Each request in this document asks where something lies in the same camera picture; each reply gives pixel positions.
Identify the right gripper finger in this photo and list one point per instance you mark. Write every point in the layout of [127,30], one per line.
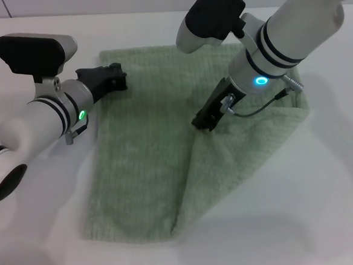
[215,121]
[202,116]

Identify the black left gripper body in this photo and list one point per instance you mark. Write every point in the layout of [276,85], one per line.
[98,80]

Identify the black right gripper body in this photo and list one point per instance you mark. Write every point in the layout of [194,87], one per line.
[222,96]

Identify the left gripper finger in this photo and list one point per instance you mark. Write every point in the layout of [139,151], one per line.
[122,80]
[115,67]

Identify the green ribbed towel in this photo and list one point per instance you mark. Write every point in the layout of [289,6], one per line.
[142,159]

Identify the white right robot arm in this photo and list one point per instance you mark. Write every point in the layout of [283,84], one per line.
[296,27]

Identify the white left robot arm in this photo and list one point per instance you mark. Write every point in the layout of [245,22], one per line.
[33,124]

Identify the left wrist camera unit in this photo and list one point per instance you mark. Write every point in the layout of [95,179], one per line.
[31,54]

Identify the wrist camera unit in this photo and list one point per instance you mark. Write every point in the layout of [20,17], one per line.
[31,54]
[213,14]

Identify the right wrist camera unit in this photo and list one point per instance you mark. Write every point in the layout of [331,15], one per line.
[213,14]

